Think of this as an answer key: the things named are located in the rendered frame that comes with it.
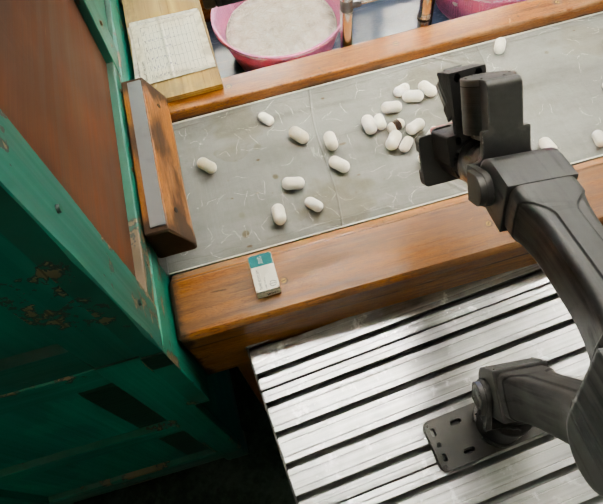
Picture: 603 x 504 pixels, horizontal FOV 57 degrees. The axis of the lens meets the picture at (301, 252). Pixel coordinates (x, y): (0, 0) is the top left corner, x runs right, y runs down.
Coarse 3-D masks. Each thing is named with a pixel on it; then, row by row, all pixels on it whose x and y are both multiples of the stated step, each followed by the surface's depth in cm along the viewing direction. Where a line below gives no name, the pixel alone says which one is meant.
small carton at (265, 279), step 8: (256, 256) 79; (264, 256) 79; (256, 264) 79; (264, 264) 79; (272, 264) 79; (256, 272) 78; (264, 272) 78; (272, 272) 78; (256, 280) 78; (264, 280) 78; (272, 280) 77; (256, 288) 77; (264, 288) 77; (272, 288) 77; (280, 288) 77; (264, 296) 78
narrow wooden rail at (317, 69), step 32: (544, 0) 102; (576, 0) 102; (416, 32) 101; (448, 32) 100; (480, 32) 100; (512, 32) 102; (288, 64) 100; (320, 64) 99; (352, 64) 99; (384, 64) 100; (192, 96) 98; (224, 96) 97; (256, 96) 98
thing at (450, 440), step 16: (448, 416) 77; (464, 416) 77; (448, 432) 76; (464, 432) 76; (480, 432) 75; (496, 432) 70; (512, 432) 69; (528, 432) 75; (544, 432) 75; (432, 448) 75; (448, 448) 75; (464, 448) 75; (480, 448) 75; (496, 448) 75; (448, 464) 74; (464, 464) 74
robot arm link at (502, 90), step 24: (504, 72) 58; (480, 96) 56; (504, 96) 55; (480, 120) 57; (504, 120) 55; (480, 144) 57; (504, 144) 56; (528, 144) 56; (480, 168) 55; (480, 192) 53
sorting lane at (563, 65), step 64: (448, 64) 100; (512, 64) 99; (576, 64) 98; (192, 128) 98; (256, 128) 97; (320, 128) 95; (576, 128) 91; (192, 192) 91; (256, 192) 90; (320, 192) 89; (384, 192) 88; (448, 192) 87; (192, 256) 85
